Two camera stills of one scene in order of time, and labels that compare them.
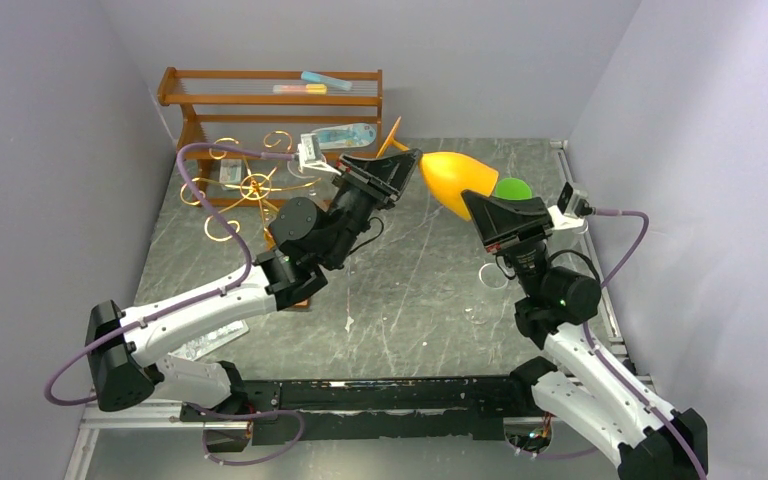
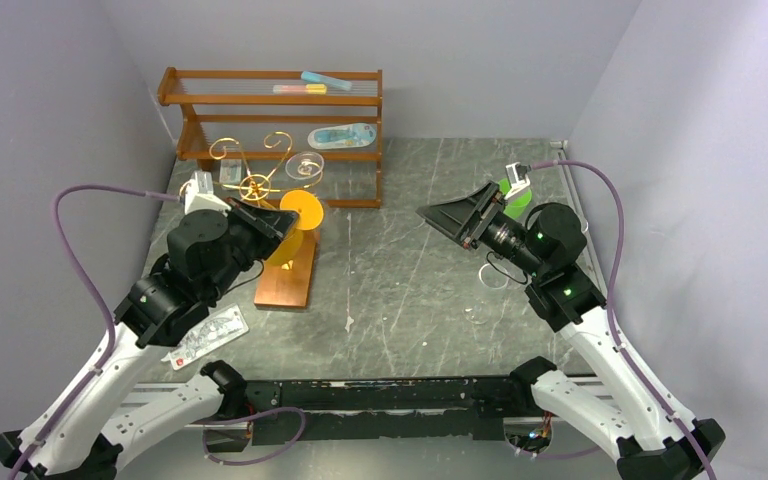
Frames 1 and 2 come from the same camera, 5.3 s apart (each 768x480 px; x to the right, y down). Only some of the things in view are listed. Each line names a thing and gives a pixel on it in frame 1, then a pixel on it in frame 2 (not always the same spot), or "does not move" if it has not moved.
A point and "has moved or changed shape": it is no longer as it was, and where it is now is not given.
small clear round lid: (491, 275) does not move
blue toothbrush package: (343, 136) does not move
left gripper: (398, 171) to (268, 224)
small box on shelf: (230, 171) does not move
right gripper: (518, 235) to (479, 217)
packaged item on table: (199, 347) does not move
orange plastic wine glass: (449, 174) has moved or changed shape
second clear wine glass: (476, 312) does not move
